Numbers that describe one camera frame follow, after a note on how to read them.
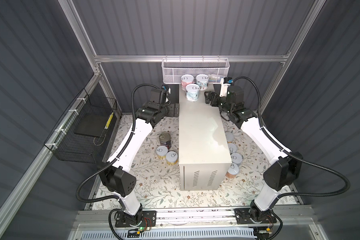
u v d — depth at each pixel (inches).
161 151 36.6
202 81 31.9
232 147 36.9
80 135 28.4
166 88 26.3
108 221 26.8
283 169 17.5
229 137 38.1
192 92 29.8
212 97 27.7
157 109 22.3
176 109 27.9
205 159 22.4
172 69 32.6
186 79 32.5
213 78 35.9
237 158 35.1
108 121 31.0
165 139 36.7
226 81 26.3
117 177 16.7
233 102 23.5
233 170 33.1
